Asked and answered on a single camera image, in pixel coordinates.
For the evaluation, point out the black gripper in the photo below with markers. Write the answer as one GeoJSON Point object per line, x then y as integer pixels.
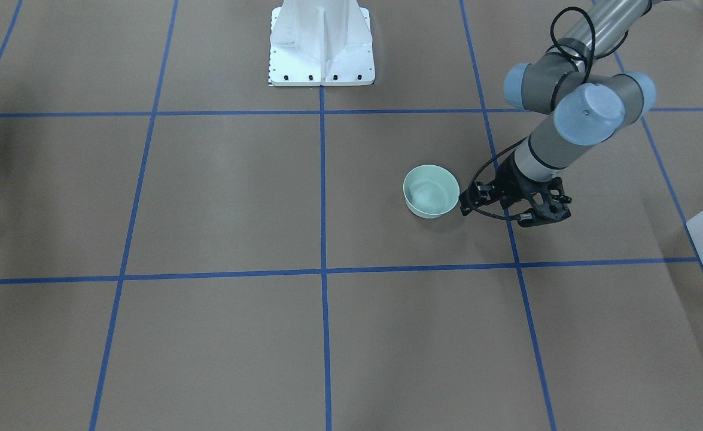
{"type": "Point", "coordinates": [508, 181]}

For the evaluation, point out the mint green bowl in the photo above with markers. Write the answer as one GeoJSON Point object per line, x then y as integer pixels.
{"type": "Point", "coordinates": [430, 191]}

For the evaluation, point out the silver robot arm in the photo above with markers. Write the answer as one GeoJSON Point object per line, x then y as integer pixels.
{"type": "Point", "coordinates": [582, 109]}

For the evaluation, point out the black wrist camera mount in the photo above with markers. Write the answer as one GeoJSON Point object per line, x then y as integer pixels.
{"type": "Point", "coordinates": [549, 203]}

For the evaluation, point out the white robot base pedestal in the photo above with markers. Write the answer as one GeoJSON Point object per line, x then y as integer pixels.
{"type": "Point", "coordinates": [321, 43]}

